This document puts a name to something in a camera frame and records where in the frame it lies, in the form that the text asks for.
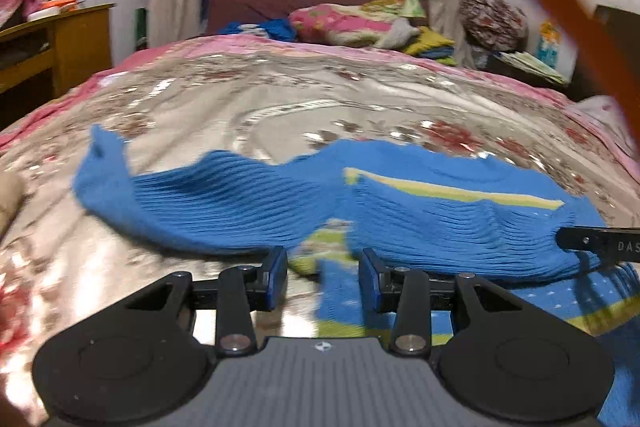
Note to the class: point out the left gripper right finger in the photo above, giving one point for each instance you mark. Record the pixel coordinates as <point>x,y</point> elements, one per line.
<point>403,292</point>

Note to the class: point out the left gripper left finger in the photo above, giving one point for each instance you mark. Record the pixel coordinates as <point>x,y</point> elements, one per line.
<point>242,290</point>

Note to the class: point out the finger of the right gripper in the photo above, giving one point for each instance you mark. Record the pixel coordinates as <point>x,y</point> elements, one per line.
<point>609,244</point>

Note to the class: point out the blue knit sweater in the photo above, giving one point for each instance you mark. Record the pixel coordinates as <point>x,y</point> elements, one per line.
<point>416,208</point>

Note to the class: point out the blue clothes on sofa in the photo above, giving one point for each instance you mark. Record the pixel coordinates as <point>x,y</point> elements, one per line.
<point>279,29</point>

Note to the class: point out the floral white pillow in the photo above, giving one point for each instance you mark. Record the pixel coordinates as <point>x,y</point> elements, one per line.
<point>605,112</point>

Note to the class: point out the floral satin bedspread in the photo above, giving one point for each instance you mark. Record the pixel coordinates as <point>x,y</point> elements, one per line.
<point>270,101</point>

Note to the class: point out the yellow folded cloth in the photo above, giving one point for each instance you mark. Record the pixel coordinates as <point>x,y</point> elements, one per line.
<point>431,45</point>

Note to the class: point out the checked beige pillow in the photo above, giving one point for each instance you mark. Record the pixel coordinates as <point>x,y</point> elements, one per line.
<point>12,193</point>

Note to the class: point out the floral cloth bundle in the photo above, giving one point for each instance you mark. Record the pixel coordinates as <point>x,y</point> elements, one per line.
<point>495,25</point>

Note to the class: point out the pink floral quilt bundle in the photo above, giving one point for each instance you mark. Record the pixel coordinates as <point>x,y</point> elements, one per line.
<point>383,24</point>

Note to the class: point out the green bottle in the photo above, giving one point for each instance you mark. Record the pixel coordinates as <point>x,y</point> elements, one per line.
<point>141,29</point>

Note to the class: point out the wooden side desk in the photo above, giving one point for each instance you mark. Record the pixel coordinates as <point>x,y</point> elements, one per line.
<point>44,59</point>

